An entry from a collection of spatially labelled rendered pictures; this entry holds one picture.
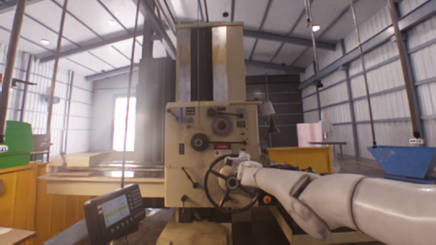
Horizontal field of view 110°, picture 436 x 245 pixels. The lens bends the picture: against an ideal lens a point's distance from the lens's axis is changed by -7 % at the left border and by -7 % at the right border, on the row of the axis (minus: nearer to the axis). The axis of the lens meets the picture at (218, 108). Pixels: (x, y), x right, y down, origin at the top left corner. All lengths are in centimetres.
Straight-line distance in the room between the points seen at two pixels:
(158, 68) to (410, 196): 229
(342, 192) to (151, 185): 170
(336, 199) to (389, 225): 6
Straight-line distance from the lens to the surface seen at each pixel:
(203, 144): 135
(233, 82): 211
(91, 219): 113
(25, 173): 322
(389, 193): 28
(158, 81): 228
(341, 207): 31
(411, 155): 720
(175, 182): 147
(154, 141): 219
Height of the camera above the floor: 163
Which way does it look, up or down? 8 degrees up
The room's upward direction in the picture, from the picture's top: 1 degrees counter-clockwise
